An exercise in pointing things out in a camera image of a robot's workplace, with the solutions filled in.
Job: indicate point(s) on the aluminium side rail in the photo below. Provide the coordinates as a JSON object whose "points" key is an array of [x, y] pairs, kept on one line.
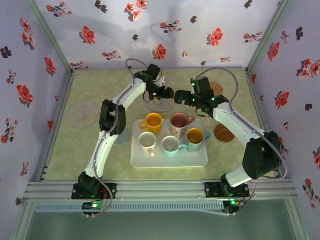
{"points": [[259, 112], [60, 117]]}

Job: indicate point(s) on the small grey round coaster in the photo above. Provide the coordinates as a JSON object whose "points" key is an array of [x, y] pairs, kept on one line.
{"points": [[124, 139]]}

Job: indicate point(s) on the aluminium frame leg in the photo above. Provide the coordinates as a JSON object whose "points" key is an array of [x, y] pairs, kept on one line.
{"points": [[22, 220], [295, 217]]}

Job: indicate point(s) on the controller board green light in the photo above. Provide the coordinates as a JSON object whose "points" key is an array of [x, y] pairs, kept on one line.
{"points": [[232, 202], [93, 205]]}

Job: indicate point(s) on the yellow mug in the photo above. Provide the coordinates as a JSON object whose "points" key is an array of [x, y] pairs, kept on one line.
{"points": [[153, 121]]}

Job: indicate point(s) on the pale pink mug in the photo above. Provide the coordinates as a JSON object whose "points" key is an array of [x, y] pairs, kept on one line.
{"points": [[147, 140]]}

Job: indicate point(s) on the dark wooden coaster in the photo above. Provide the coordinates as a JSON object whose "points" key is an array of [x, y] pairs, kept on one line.
{"points": [[223, 135]]}

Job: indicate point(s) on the aluminium frame post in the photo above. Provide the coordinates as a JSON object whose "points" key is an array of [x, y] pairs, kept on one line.
{"points": [[50, 32], [270, 30]]}

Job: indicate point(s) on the clear pinkish round coaster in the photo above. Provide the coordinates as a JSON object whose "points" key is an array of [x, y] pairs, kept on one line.
{"points": [[82, 115]]}

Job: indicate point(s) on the wide aluminium base rail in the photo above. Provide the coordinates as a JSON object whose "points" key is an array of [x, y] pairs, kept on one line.
{"points": [[160, 190]]}

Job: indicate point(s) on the woven rattan coaster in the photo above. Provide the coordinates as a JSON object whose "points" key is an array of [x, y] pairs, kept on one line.
{"points": [[218, 88]]}

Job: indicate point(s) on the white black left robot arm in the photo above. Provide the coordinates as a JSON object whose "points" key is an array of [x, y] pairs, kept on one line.
{"points": [[105, 147]]}

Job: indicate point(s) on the thin aluminium frame bar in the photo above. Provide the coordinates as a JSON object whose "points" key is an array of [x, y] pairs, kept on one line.
{"points": [[180, 68]]}

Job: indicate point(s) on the blue butterfly print mug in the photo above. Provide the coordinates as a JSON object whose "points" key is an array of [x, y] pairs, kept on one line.
{"points": [[195, 136]]}

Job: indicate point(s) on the pink ghost print mug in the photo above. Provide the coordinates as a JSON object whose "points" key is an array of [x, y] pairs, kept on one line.
{"points": [[178, 120]]}

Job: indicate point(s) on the round floral butterfly coaster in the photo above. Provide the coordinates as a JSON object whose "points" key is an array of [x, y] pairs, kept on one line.
{"points": [[162, 106]]}

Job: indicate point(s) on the light blue mug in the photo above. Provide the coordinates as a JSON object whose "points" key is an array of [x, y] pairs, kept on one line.
{"points": [[170, 145]]}

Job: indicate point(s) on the white rectangular tray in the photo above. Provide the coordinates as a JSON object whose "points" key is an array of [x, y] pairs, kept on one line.
{"points": [[170, 160]]}

